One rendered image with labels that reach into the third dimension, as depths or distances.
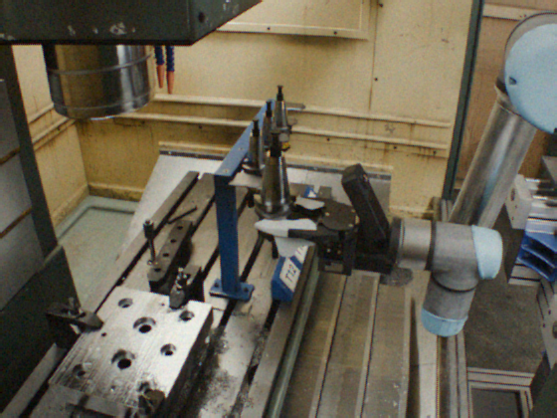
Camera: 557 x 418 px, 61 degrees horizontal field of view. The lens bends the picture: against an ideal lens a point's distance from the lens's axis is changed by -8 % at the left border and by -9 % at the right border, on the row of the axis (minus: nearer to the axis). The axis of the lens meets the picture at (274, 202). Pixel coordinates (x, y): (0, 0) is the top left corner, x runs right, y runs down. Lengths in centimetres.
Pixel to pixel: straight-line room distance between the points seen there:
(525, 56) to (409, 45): 110
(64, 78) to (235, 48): 112
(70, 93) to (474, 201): 63
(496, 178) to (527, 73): 26
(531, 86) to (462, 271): 29
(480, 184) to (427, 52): 92
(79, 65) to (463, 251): 58
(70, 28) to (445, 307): 65
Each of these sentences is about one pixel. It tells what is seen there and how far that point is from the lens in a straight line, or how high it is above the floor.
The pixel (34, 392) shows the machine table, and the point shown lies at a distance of 114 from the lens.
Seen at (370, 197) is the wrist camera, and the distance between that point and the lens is 73.
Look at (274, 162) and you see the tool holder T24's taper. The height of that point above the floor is 140.
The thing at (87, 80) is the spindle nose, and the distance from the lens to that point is 71.
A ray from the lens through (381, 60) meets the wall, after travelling 170.
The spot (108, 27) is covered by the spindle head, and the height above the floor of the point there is 161.
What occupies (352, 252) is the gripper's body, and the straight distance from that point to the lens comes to 75.
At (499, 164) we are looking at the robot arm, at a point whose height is 139.
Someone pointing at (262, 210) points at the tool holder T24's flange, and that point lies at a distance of 75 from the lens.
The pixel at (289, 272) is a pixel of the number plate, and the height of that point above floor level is 94.
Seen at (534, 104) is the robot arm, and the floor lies 155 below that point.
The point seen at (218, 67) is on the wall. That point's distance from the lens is 182.
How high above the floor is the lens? 173
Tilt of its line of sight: 32 degrees down
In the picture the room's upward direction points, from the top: straight up
